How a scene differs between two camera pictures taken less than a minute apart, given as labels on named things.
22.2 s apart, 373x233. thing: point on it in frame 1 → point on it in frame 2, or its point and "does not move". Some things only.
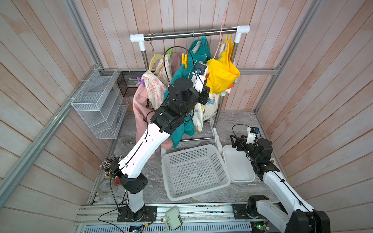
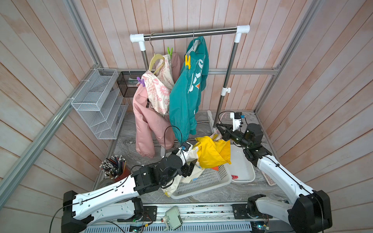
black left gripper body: x=202 y=96 → x=186 y=170
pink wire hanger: x=223 y=24 → x=226 y=115
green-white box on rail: x=172 y=219 does not move
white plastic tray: x=240 y=168 does not move
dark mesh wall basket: x=127 y=81 does not move
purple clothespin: x=141 y=81 does not move
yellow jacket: x=222 y=73 → x=212 y=153
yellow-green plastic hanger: x=155 y=57 does not move
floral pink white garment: x=158 y=82 does not move
